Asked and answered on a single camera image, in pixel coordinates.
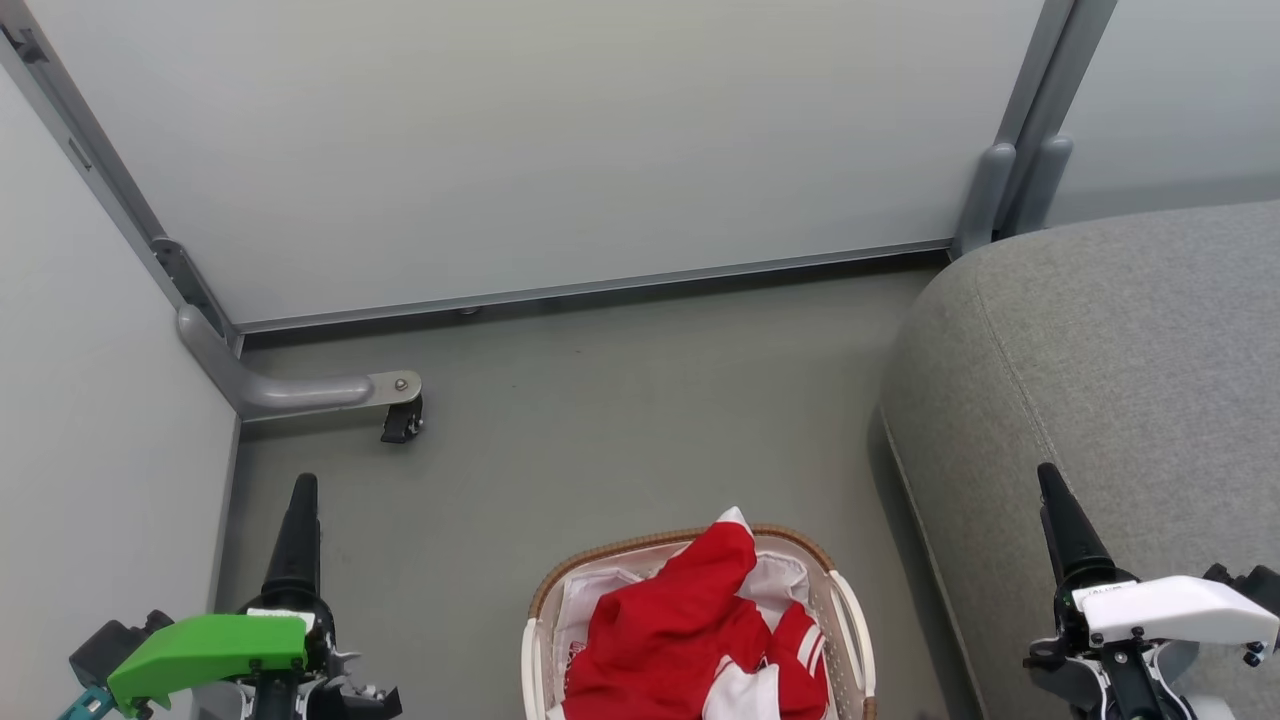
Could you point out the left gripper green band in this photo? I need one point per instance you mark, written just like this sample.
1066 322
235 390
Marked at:
215 648

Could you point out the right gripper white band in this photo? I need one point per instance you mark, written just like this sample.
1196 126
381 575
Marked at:
1170 610

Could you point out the red and white jersey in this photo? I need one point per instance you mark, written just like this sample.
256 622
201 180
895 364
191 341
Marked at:
680 620

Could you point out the grey fabric sofa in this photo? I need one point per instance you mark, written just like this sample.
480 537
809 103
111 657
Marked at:
1100 350

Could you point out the long grey partition foot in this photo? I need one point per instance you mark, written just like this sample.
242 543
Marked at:
290 392

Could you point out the black caster wheel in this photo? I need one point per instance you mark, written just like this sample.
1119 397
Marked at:
402 422

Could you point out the white laundry basket brown rim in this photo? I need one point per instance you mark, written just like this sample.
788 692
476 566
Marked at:
855 630

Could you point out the teal connector left wrist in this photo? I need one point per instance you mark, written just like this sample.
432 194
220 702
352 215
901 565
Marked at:
85 705

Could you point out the white cloth in basket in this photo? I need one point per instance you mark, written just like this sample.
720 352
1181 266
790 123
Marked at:
590 595

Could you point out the short grey partition foot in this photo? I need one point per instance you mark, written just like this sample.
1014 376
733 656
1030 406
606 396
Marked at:
1042 180
985 195

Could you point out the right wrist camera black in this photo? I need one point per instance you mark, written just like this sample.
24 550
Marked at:
1255 585

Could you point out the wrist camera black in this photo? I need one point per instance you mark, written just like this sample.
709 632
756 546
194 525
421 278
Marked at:
105 645
1255 585

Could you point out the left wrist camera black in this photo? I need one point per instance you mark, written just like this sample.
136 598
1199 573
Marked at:
105 645

